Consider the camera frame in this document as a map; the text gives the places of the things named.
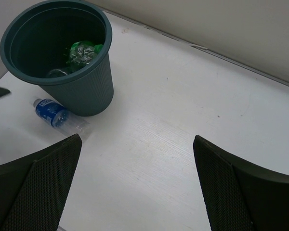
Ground green plastic soda bottle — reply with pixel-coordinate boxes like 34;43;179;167
67;40;104;72

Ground clear bottle blue Pocari label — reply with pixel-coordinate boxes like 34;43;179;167
32;98;92;141

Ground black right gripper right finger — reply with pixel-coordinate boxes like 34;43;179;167
193;135;289;231

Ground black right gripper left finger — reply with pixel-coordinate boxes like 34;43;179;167
0;134;82;231

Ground dark teal plastic bin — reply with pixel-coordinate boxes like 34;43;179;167
0;0;114;116

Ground clear unlabelled plastic bottle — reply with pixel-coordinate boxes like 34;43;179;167
46;67;73;78

